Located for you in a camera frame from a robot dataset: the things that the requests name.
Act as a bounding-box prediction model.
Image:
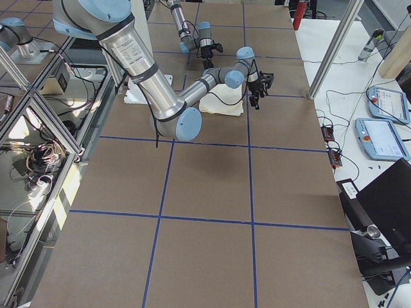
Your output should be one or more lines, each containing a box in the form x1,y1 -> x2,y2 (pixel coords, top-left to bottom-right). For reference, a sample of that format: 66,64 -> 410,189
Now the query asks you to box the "orange adapter box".
328,149 -> 342,169
321,126 -> 335,142

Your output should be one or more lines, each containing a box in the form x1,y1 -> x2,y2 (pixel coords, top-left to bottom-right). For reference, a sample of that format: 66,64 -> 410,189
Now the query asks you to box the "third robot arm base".
1,17 -> 55,65

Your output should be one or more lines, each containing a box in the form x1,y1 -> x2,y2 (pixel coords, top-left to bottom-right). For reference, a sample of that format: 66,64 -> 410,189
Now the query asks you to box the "upper teach pendant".
366,86 -> 410,124

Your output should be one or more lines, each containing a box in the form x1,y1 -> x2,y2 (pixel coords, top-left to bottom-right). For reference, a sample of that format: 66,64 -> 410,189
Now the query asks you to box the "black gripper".
200,44 -> 215,69
247,79 -> 265,110

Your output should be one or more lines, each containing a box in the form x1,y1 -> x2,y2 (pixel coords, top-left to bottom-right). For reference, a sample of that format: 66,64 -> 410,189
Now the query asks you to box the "teach pendant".
354,118 -> 410,161
366,86 -> 410,124

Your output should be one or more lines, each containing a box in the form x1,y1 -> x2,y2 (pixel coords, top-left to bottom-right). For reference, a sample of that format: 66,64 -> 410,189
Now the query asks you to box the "cream long-sleeve cat shirt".
199,84 -> 243,116

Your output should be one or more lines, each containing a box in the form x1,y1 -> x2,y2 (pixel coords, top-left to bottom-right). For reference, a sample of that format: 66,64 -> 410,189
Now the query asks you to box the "bundle of cables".
9,141 -> 70,200

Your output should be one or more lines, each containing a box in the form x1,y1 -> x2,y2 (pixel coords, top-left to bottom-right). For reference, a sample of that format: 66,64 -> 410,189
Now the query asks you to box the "handheld scanner on stand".
358,28 -> 385,62

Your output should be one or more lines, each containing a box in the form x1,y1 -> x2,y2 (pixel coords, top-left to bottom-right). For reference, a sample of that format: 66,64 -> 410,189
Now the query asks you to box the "aluminium frame rack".
1,38 -> 125,307

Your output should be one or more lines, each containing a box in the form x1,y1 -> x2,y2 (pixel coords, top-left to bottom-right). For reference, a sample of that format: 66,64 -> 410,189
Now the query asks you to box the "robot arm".
53,1 -> 274,141
159,1 -> 223,69

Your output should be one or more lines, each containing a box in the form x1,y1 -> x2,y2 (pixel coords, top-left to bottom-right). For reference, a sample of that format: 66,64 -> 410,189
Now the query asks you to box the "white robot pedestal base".
121,1 -> 175,111

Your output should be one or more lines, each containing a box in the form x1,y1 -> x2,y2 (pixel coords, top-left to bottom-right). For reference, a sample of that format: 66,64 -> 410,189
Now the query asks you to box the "lower orange adapter box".
328,149 -> 342,169

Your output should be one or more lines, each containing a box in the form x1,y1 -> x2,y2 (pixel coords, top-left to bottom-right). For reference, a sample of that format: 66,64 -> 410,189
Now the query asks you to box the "aluminium frame post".
308,0 -> 364,100

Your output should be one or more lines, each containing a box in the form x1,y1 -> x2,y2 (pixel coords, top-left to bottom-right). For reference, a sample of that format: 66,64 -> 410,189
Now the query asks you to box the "red fire extinguisher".
293,0 -> 306,31

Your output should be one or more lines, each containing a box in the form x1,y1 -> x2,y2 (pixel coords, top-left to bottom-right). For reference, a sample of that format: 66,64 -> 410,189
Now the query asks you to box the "lower teach pendant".
354,118 -> 410,161

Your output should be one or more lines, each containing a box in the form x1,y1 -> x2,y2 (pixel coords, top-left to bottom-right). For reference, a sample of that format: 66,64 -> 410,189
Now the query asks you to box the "upper orange adapter box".
321,126 -> 335,142

